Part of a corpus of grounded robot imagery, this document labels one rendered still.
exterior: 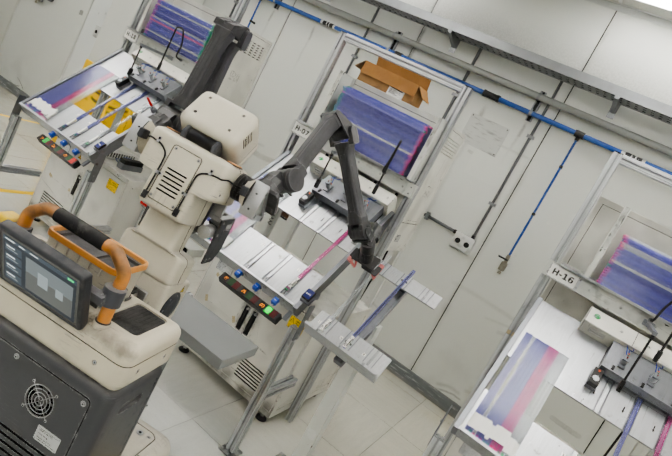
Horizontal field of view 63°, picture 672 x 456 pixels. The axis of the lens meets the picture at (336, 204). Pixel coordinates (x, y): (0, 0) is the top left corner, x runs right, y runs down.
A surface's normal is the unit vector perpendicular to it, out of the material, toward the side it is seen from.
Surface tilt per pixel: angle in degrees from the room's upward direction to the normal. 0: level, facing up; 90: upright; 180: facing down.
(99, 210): 90
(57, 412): 90
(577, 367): 44
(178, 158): 82
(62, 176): 90
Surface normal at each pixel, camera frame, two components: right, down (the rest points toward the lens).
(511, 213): -0.43, -0.08
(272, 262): 0.03, -0.69
